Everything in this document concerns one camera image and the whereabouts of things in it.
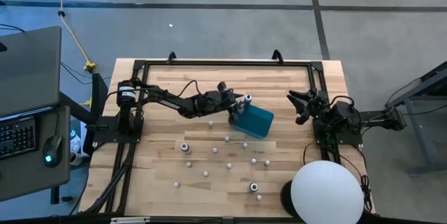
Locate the blue-capped food coloring bottle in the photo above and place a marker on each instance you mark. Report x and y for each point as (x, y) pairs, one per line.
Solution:
(247, 98)

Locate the grey metal side table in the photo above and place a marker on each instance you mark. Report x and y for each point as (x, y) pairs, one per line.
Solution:
(417, 136)

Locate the clear water bottle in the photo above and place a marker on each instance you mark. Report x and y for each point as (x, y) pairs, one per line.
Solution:
(75, 142)

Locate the purple-capped food coloring bottle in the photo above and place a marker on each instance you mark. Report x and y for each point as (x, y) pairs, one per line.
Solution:
(185, 147)

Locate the black metal table frame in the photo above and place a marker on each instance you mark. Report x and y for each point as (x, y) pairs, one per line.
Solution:
(227, 63)

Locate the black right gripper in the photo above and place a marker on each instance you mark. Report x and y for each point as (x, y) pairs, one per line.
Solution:
(319, 105)

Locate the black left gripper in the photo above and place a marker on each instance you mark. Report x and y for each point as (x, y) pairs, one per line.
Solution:
(216, 103)

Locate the black-capped food coloring bottle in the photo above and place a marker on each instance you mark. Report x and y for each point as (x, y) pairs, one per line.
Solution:
(254, 187)

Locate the black desk stand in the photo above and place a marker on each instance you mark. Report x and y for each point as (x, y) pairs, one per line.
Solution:
(54, 196)

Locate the white round globe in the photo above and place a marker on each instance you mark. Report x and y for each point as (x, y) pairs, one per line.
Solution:
(326, 192)

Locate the teal plastic bin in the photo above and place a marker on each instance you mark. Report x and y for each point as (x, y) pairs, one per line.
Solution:
(255, 121)

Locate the white strip bracket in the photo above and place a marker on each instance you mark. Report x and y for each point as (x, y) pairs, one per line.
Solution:
(130, 220)

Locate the white mug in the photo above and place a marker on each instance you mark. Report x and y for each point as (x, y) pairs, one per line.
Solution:
(74, 159)

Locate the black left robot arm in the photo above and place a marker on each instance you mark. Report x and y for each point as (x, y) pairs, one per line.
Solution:
(167, 101)

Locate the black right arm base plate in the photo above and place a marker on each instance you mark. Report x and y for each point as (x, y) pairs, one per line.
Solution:
(349, 139)

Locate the grey lower desk top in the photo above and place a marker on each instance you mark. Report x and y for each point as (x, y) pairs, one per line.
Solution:
(35, 182)

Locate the grey raised desk top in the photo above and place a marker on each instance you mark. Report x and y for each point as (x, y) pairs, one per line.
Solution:
(28, 70)

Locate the black globe base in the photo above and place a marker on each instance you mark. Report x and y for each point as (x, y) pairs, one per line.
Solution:
(285, 199)

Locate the black computer mouse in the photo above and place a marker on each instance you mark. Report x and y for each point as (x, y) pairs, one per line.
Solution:
(52, 150)

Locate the black table clamp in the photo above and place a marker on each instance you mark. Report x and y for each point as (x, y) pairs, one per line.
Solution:
(278, 56)
(171, 57)

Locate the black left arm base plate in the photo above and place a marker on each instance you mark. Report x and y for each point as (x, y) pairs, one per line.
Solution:
(104, 135)

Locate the black backlit keyboard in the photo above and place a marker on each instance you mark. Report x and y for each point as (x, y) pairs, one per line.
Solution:
(17, 136)

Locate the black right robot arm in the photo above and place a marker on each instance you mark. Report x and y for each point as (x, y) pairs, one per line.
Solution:
(380, 117)

